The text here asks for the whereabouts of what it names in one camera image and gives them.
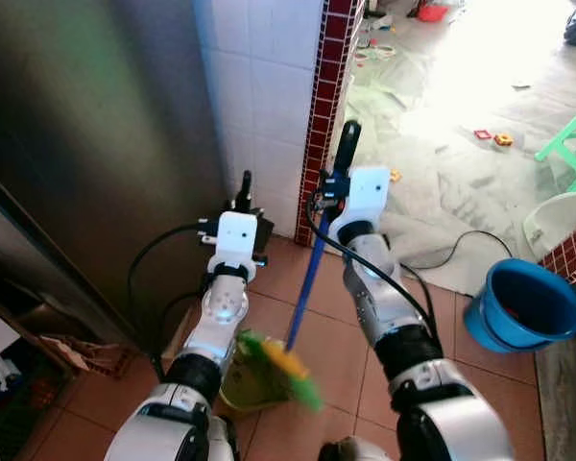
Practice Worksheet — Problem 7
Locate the white plastic bucket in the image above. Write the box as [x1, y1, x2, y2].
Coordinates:
[522, 190, 576, 260]

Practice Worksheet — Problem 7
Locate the stainless steel refrigerator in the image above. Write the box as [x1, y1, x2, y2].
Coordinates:
[0, 0, 229, 349]

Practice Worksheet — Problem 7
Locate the blue-handled green yellow broom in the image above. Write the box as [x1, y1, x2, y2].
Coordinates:
[238, 204, 329, 414]

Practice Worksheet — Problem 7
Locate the black floor cable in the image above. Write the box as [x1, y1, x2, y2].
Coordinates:
[401, 230, 516, 274]

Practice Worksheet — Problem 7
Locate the blue plastic bucket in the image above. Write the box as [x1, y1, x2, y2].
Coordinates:
[462, 257, 576, 354]

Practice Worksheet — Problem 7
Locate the dark grey square board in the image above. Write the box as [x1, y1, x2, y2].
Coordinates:
[257, 209, 276, 255]

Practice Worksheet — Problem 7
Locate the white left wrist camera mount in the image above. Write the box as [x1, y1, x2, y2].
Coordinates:
[214, 211, 261, 281]

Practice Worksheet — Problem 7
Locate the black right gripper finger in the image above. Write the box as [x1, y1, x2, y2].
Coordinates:
[335, 120, 363, 176]

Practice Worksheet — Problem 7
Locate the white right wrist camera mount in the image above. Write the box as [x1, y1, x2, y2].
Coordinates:
[328, 166, 394, 243]

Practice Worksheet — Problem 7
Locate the red plastic basin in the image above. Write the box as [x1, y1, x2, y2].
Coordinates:
[417, 3, 450, 23]

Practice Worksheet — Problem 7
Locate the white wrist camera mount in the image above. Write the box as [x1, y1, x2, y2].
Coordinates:
[328, 166, 394, 243]
[214, 211, 261, 281]

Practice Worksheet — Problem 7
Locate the yellow-green dustpan with red handle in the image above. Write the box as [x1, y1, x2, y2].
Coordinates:
[215, 334, 300, 420]

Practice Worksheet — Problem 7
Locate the green plastic stool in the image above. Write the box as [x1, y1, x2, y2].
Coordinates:
[534, 96, 576, 193]

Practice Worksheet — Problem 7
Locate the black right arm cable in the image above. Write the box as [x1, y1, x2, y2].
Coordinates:
[301, 190, 439, 339]

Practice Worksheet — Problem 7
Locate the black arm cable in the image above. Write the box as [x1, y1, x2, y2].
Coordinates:
[125, 219, 222, 377]
[301, 190, 439, 339]

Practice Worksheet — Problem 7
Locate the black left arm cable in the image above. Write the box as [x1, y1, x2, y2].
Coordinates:
[125, 219, 222, 377]

